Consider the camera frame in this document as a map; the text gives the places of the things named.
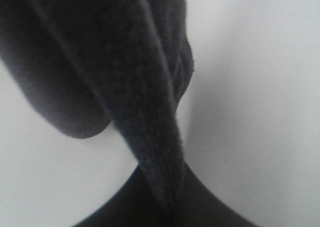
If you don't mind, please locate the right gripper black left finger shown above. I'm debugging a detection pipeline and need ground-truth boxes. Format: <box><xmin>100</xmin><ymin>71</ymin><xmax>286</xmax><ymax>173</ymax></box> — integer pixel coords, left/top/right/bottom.
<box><xmin>72</xmin><ymin>164</ymin><xmax>171</xmax><ymax>227</ymax></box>

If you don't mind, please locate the dark navy towel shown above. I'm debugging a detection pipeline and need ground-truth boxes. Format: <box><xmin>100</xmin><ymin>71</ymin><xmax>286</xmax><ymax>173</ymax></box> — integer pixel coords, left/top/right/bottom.
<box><xmin>0</xmin><ymin>0</ymin><xmax>194</xmax><ymax>209</ymax></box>

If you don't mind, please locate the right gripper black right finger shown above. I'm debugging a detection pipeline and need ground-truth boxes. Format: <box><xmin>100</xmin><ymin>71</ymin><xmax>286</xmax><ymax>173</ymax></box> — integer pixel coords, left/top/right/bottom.
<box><xmin>172</xmin><ymin>159</ymin><xmax>256</xmax><ymax>227</ymax></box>

